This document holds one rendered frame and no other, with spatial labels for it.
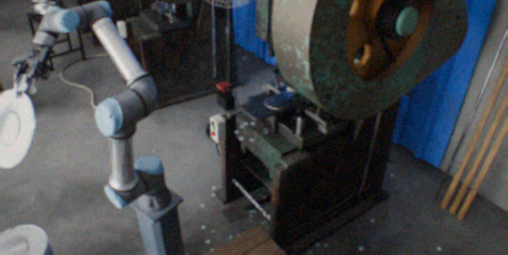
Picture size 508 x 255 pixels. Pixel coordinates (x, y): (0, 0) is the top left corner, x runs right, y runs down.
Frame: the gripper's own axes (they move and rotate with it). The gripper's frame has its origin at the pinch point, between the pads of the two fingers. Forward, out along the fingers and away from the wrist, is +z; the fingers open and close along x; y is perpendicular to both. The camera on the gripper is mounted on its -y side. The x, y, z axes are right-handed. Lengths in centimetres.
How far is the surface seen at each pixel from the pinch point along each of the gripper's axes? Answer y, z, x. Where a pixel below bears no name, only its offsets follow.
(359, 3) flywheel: 107, -64, 19
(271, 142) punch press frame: 76, -17, 75
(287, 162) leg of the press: 88, -9, 68
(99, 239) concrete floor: -7, 61, 89
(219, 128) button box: 45, -18, 84
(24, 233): -16, 59, 43
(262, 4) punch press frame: 61, -73, 49
